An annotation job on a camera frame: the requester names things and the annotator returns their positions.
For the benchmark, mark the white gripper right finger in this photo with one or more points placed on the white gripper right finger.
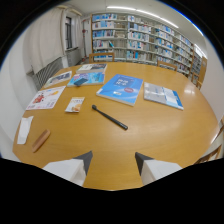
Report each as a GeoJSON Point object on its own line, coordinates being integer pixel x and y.
{"type": "Point", "coordinates": [154, 168]}

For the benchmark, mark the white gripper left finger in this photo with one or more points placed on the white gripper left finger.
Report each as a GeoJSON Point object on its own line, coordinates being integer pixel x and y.
{"type": "Point", "coordinates": [68, 168]}

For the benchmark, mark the roast milk biscuit packet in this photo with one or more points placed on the roast milk biscuit packet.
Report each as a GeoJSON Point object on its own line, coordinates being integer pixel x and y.
{"type": "Point", "coordinates": [75, 104]}

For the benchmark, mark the wooden comb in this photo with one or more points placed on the wooden comb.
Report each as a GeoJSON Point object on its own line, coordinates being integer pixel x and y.
{"type": "Point", "coordinates": [41, 140]}

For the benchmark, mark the white folded tissue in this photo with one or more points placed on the white folded tissue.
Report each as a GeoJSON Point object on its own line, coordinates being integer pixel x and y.
{"type": "Point", "coordinates": [24, 129]}

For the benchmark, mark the black toothbrush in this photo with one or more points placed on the black toothbrush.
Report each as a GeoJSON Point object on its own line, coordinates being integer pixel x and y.
{"type": "Point", "coordinates": [110, 117]}

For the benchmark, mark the light blue grey booklet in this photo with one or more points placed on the light blue grey booklet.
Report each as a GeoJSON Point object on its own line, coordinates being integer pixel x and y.
{"type": "Point", "coordinates": [162, 95]}

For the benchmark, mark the white red leaflet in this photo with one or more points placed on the white red leaflet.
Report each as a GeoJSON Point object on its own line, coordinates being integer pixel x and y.
{"type": "Point", "coordinates": [45, 98]}

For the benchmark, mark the thick blue book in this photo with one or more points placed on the thick blue book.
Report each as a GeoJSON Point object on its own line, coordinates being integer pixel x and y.
{"type": "Point", "coordinates": [120, 88]}

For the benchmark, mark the dark blue small case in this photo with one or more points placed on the dark blue small case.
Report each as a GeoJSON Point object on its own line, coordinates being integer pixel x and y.
{"type": "Point", "coordinates": [80, 81]}

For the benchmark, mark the white photo magazine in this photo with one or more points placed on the white photo magazine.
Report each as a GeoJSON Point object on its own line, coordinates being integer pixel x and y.
{"type": "Point", "coordinates": [58, 78]}

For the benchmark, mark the blue cover magazine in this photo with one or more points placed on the blue cover magazine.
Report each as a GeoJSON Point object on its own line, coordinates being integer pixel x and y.
{"type": "Point", "coordinates": [90, 79]}

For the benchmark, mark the dark cover book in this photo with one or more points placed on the dark cover book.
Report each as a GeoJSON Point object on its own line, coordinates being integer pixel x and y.
{"type": "Point", "coordinates": [92, 68]}

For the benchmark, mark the white curtain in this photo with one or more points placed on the white curtain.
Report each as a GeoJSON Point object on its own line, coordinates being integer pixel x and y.
{"type": "Point", "coordinates": [45, 41]}

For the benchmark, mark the large library bookshelf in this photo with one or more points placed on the large library bookshelf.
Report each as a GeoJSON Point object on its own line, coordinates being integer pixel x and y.
{"type": "Point", "coordinates": [140, 40]}

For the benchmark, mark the window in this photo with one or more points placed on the window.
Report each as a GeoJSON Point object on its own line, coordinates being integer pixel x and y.
{"type": "Point", "coordinates": [68, 32]}

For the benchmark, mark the wall radiator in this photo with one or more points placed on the wall radiator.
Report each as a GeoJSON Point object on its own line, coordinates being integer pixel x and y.
{"type": "Point", "coordinates": [46, 74]}

